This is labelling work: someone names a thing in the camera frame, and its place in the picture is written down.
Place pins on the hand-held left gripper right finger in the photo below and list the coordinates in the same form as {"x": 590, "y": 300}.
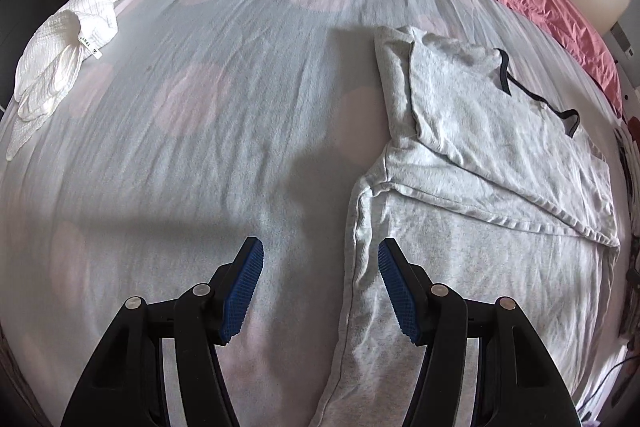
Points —
{"x": 400, "y": 292}

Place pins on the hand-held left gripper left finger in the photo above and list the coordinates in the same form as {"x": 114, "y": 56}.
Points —
{"x": 242, "y": 292}

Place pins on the grey shirt with black collar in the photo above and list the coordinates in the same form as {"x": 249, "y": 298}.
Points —
{"x": 475, "y": 147}

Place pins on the white ribbed towel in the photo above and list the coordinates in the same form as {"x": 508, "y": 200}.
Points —
{"x": 55, "y": 57}

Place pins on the grey wall switch panel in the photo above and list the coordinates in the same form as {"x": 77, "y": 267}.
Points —
{"x": 621, "y": 38}

